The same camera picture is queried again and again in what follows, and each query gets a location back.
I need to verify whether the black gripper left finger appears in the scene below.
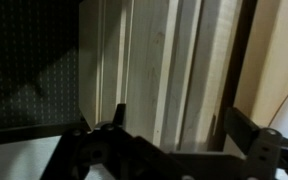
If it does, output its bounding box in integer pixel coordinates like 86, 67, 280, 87
39, 102, 186, 180

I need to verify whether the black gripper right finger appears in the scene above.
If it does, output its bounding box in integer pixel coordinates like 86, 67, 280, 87
223, 106, 288, 180

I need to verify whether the wooden pull out table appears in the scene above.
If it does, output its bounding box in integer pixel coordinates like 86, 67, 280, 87
179, 0, 244, 153

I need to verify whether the light wooden drawer cabinet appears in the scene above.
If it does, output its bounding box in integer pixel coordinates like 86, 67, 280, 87
78, 0, 288, 155

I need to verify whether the black perforated base board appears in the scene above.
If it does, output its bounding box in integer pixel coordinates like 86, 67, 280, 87
0, 0, 92, 148

